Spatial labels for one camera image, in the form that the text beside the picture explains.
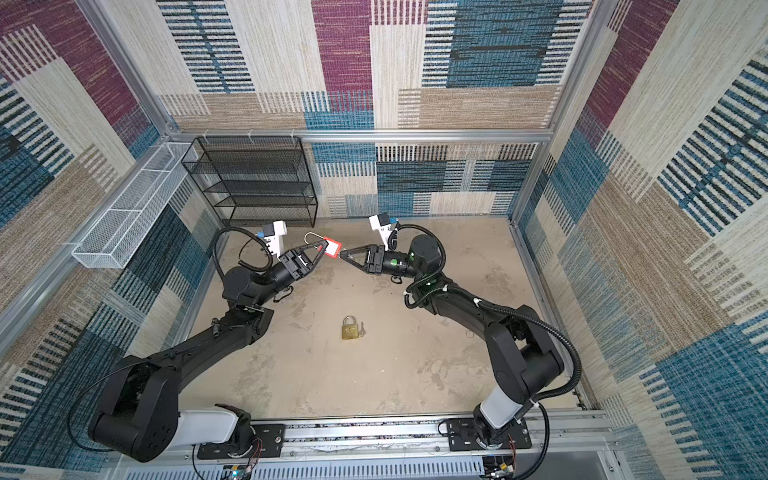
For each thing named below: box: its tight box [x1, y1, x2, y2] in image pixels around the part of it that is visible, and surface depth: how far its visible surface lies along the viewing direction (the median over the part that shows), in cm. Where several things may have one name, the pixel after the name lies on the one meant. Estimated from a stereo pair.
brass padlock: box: [341, 315, 359, 340], surface depth 93 cm
